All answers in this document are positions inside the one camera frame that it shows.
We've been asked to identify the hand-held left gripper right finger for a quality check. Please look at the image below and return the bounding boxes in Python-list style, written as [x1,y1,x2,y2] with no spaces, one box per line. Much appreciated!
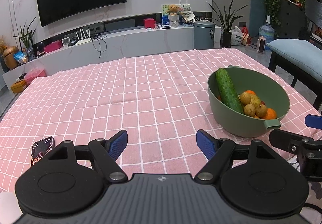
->
[195,130,273,184]

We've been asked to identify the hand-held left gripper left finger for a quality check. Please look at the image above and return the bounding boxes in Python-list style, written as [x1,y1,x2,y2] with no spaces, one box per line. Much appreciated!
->
[48,130,129,183]

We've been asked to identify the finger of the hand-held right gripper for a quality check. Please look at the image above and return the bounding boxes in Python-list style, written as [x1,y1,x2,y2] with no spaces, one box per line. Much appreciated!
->
[304,114,322,129]
[269,129,322,178]

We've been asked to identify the green colander bowl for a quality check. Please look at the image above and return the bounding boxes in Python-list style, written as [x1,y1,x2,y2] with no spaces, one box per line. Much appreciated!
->
[207,65,291,138]

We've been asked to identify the small tan round fruit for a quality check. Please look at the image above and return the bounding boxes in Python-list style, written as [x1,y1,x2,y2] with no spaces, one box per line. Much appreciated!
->
[255,105,267,118]
[239,92,252,105]
[243,104,256,117]

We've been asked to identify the brown round fruits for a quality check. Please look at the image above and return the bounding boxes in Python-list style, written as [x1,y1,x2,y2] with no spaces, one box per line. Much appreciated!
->
[249,94,262,109]

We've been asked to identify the pink checked tablecloth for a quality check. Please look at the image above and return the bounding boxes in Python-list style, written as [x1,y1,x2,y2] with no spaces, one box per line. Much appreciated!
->
[0,48,322,193]

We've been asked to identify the black wooden chair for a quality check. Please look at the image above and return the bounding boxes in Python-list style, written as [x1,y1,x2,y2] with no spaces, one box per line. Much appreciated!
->
[267,39,322,111]

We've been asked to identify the green cucumber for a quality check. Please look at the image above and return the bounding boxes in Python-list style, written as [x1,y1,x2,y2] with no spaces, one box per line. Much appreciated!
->
[216,68,244,114]

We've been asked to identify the pale blue seat cushion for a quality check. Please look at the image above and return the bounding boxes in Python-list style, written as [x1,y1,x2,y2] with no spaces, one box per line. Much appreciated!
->
[266,39,322,81]

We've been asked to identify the black smartphone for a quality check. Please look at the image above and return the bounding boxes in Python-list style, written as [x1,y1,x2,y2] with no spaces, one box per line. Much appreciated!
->
[31,136,55,168]

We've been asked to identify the small white heater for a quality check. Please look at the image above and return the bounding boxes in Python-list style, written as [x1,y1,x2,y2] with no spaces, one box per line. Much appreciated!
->
[257,36,267,53]

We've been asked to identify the blue water jug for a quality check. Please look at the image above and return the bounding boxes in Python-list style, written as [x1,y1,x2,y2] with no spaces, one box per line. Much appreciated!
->
[259,16,275,44]

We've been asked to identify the dark sideboard cabinet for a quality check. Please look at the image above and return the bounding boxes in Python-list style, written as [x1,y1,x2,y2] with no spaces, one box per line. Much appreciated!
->
[277,0,312,40]

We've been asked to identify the red paper bag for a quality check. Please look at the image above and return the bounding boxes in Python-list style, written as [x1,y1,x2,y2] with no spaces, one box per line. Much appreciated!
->
[241,27,252,47]

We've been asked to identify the pink plastic storage box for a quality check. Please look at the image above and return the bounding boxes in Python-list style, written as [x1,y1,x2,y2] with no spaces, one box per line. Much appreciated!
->
[24,68,46,85]

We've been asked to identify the grey tv cabinet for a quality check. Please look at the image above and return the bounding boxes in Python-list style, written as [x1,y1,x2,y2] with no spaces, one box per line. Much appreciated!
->
[2,11,222,83]

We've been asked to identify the grey-blue trash bin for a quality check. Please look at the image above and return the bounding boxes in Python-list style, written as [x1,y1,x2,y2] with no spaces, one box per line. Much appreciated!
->
[194,21,215,50]

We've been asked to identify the white router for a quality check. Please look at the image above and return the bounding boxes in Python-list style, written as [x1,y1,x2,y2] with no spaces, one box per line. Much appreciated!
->
[75,27,91,46]

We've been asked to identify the white plastic bag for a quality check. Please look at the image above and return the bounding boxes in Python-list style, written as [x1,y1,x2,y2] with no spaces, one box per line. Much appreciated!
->
[230,26,246,46]

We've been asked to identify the orange cardboard box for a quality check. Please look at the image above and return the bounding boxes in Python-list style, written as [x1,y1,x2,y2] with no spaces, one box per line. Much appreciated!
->
[10,80,28,93]

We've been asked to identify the pink tissue box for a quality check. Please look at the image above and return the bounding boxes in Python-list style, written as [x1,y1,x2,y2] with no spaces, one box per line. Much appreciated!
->
[43,40,63,54]

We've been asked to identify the long-leaf potted plant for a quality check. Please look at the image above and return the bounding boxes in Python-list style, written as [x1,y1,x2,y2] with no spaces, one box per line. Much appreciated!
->
[206,0,249,48]

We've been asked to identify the blue snack bag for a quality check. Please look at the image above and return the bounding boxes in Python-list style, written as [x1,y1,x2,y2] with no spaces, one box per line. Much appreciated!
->
[14,51,28,64]

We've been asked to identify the white hand fan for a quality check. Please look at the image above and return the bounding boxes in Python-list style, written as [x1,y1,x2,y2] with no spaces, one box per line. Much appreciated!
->
[181,4,195,24]

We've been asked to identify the teddy bear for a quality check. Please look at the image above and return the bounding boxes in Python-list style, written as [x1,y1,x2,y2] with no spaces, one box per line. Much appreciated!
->
[168,5,180,27]

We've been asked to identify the green printed box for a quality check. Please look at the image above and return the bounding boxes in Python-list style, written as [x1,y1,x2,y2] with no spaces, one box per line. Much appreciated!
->
[162,4,174,25]

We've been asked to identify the golden round jar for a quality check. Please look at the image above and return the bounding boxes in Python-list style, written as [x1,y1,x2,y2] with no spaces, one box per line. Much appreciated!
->
[2,46,19,69]

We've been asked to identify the slim-leaf potted plant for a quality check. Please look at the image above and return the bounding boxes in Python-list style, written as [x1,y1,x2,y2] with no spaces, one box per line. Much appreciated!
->
[14,17,37,56]

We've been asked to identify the black cables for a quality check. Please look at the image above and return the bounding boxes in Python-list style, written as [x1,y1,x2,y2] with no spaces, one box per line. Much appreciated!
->
[92,33,107,58]

